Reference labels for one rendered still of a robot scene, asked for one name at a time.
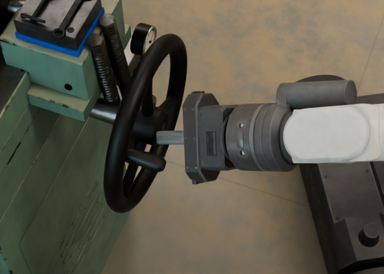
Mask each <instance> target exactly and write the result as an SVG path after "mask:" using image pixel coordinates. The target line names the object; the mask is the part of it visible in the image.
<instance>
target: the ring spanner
mask: <svg viewBox="0 0 384 274"><path fill-rule="evenodd" d="M82 1H83V0H75V1H74V3H73V5H72V7H71V8H70V10H69V11H68V13H67V14H66V16H65V18H64V20H63V21H62V23H61V25H60V26H59V28H56V29H54V30H53V31H52V32H51V36H52V37H53V38H54V39H56V40H60V39H63V38H64V37H65V35H66V32H65V29H66V27H67V25H68V24H69V22H70V21H71V19H72V17H73V15H74V14H75V12H76V10H77V9H78V7H79V6H80V4H81V2H82ZM57 31H60V32H62V35H61V36H56V35H55V33H56V32H57Z"/></svg>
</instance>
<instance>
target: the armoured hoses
mask: <svg viewBox="0 0 384 274"><path fill-rule="evenodd" d="M98 24H99V28H100V29H102V30H103V34H104V37H105V40H104V38H103V37H102V36H101V35H100V34H97V33H96V34H91V35H90V36H88V38H87V40H86V45H87V47H88V48H89V49H90V50H91V52H92V55H93V60H94V64H95V67H96V68H95V69H96V72H97V74H98V75H97V76H98V79H99V83H100V86H101V90H102V94H103V97H104V99H105V101H107V102H119V103H121V99H120V96H119V92H118V88H117V85H116V82H115V78H114V74H115V77H116V80H117V83H118V87H119V90H120V93H121V96H122V98H123V95H124V93H125V90H126V87H127V85H128V83H129V81H130V79H131V74H130V70H129V67H128V64H127V60H126V56H125V53H124V50H123V46H122V43H121V38H120V36H119V32H118V28H117V24H116V21H115V17H114V16H113V15H112V14H108V13H106V14H103V15H101V16H100V17H99V19H98ZM105 42H106V44H107V49H108V52H109V55H110V60H111V61H109V56H108V54H107V51H106V44H105ZM110 62H111V64H112V67H113V71H114V74H113V71H112V68H111V64H110ZM156 102H157V97H155V96H154V95H153V106H155V105H156ZM135 143H136V140H134V139H130V141H129V146H128V149H129V148H131V149H134V146H135Z"/></svg>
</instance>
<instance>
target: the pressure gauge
mask: <svg viewBox="0 0 384 274"><path fill-rule="evenodd" d="M153 30H154V31H153ZM152 35H153V36H152ZM156 36H157V28H156V27H155V26H152V25H148V24H145V23H142V22H141V23H139V24H137V26H136V28H135V29H134V32H133V35H132V37H131V42H130V51H131V53H133V54H135V55H136V57H140V56H143V55H144V54H145V52H146V51H147V49H148V48H149V47H150V46H151V44H152V43H153V42H154V41H155V40H156ZM151 37H152V39H151ZM150 40H151V43H149V41H150Z"/></svg>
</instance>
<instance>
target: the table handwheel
mask: <svg viewBox="0 0 384 274"><path fill-rule="evenodd" d="M168 54H170V78H169V86H168V90H167V95H166V100H165V101H164V102H163V103H162V104H161V105H160V106H159V107H157V106H153V76H154V75H155V73H156V71H157V70H158V67H159V66H160V64H161V63H162V61H163V60H164V59H165V58H166V56H167V55H168ZM186 75H187V52H186V47H185V44H184V42H183V40H182V39H181V38H180V37H179V36H177V35H175V34H165V35H163V36H161V37H159V38H158V39H157V40H155V41H154V42H153V43H152V44H151V46H150V47H149V48H148V49H147V51H146V52H145V54H144V55H143V57H142V58H141V60H140V61H139V63H138V65H137V67H136V69H135V70H134V72H133V74H132V76H131V79H130V81H129V83H128V85H127V87H126V90H125V93H124V95H123V98H122V100H121V103H119V102H107V101H105V99H104V98H103V97H101V96H99V98H98V100H97V102H96V103H95V105H94V107H93V109H92V111H91V113H90V115H89V117H91V118H94V119H98V120H101V121H103V122H106V123H110V124H113V128H112V131H111V135H110V140H109V145H108V148H107V153H106V160H105V169H104V177H103V189H104V194H105V199H106V202H107V204H108V206H109V207H110V208H111V209H112V210H113V211H114V212H117V213H125V212H128V211H130V210H131V209H133V208H134V207H135V206H136V205H137V204H138V203H139V202H140V201H141V200H142V198H143V197H144V196H145V194H146V192H147V191H148V189H149V188H150V186H151V184H152V182H153V180H154V179H155V177H156V175H157V172H154V171H150V170H147V169H145V168H143V167H142V168H141V170H140V172H139V173H138V175H137V177H136V178H135V175H136V172H137V169H138V167H139V165H137V164H135V163H133V162H131V161H129V165H128V168H127V170H126V173H125V176H124V178H123V171H124V166H125V160H126V154H127V149H128V146H129V141H130V139H134V140H136V143H135V146H134V149H135V150H141V151H145V148H146V146H147V144H149V145H151V148H150V151H149V152H151V153H155V154H157V155H160V156H163V157H165V155H166V152H167V149H168V147H169V144H158V143H157V134H156V133H157V132H158V131H174V129H175V126H176V123H177V120H178V115H179V112H180V109H181V104H182V99H183V94H184V90H185V84H186ZM134 178H135V180H134Z"/></svg>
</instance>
